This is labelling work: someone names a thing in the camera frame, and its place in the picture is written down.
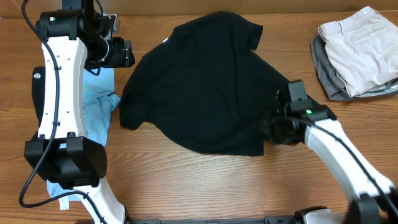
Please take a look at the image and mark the black garment under blue shirt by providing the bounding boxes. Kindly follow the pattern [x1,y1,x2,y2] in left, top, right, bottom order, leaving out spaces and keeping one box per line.
[32,67,45,125]

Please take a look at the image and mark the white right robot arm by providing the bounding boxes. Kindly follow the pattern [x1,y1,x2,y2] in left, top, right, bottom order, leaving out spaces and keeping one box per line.
[257,80,397,224]

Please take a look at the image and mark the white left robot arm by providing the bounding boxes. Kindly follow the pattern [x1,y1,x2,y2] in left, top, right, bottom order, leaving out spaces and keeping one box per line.
[24,1,135,223]

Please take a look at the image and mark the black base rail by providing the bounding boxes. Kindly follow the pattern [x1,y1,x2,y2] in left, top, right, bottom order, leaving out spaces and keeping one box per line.
[129,215,296,224]

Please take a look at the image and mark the folded beige shorts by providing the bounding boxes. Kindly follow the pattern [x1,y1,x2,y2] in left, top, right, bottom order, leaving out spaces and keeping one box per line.
[318,6,397,97]

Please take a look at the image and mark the brown cardboard back panel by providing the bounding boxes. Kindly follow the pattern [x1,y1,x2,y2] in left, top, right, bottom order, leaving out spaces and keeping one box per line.
[0,0,398,19]

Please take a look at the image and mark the black t-shirt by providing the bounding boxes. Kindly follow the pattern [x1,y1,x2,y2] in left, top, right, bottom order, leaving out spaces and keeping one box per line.
[119,11,300,156]

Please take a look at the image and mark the light blue printed t-shirt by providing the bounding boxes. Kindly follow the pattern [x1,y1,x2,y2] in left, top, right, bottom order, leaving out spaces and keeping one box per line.
[46,12,121,212]

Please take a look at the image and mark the folded grey garment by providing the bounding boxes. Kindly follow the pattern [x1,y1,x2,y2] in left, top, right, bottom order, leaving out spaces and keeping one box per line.
[310,34,397,101]

